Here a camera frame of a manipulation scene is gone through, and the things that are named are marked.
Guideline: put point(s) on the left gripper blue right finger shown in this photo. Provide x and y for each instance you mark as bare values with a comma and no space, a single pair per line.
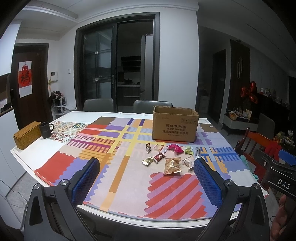
241,211

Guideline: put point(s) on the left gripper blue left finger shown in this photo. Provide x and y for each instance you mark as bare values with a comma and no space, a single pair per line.
51,212

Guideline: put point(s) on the silver white snack packet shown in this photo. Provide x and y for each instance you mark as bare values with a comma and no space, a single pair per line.
189,162

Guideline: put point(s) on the green durian candy packet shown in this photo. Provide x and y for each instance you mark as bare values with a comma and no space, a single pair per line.
189,151

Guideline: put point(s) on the large tan snack bag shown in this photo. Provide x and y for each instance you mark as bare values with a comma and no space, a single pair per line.
172,166

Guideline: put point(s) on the pink snack packet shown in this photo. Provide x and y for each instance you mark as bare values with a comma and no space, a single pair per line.
175,148

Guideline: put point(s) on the red snack packet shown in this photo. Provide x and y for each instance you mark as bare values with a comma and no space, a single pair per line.
158,157

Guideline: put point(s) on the clear red striped packet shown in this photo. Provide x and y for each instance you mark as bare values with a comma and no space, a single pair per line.
160,148

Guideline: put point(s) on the twisted foil candy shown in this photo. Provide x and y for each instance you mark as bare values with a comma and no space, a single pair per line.
148,148

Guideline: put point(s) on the gold foil snack packet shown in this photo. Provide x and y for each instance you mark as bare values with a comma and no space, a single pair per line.
148,161

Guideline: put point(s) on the person's right hand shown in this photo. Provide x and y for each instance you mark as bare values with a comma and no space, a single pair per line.
280,221

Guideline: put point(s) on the red wooden chair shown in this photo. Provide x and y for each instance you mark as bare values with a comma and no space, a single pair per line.
251,142

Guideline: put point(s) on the dark grey side chair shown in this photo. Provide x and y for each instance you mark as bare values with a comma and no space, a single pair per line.
266,126

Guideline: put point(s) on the white low side table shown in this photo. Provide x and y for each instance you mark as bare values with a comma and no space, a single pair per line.
235,126

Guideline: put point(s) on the dark stick snack packet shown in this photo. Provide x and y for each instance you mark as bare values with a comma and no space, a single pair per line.
198,153

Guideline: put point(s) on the patterned floral placemat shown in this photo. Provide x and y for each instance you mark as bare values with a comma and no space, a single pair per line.
64,131

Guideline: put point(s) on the woven wicker tissue box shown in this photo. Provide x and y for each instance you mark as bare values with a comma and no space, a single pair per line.
27,135

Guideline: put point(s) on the black mug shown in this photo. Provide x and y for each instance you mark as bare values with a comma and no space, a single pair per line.
46,129

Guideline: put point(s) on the red heart balloons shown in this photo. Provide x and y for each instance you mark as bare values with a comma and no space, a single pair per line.
250,92

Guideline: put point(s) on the colourful patchwork tablecloth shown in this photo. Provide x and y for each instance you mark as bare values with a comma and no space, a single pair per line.
126,187

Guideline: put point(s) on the white shoe rack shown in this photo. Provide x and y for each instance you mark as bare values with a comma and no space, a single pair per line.
57,102

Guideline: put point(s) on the brown cardboard box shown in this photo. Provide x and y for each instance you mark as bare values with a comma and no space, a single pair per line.
174,124

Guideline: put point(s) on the grey chair left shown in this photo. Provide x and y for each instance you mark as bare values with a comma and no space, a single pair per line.
99,105

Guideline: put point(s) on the grey chair right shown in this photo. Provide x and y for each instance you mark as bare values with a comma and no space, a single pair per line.
147,106

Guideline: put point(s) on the red fu door poster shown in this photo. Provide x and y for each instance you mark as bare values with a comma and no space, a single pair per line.
25,78

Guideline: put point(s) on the dark sliding glass door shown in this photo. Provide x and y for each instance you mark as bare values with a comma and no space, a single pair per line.
118,59

